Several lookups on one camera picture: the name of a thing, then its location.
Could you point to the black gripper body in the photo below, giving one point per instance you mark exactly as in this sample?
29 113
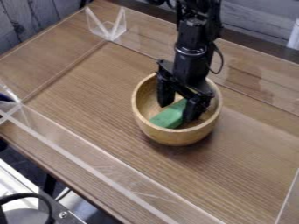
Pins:
188 71

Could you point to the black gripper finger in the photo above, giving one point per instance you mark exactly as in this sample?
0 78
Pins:
194 108
165 91

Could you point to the brown wooden bowl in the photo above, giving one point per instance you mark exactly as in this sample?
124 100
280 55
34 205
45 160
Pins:
145 107

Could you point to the green rectangular block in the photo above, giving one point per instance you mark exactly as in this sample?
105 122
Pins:
169 118

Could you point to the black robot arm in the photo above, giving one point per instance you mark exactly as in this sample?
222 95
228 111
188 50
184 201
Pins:
197 24

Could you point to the clear acrylic table barrier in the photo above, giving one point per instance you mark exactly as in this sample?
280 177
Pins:
70 78

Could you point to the black table leg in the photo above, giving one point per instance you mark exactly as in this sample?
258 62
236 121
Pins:
49 184

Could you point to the white post at right edge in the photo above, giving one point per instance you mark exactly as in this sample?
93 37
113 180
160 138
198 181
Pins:
293 37

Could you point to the grey metal bracket with screw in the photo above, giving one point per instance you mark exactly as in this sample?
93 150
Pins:
61 214

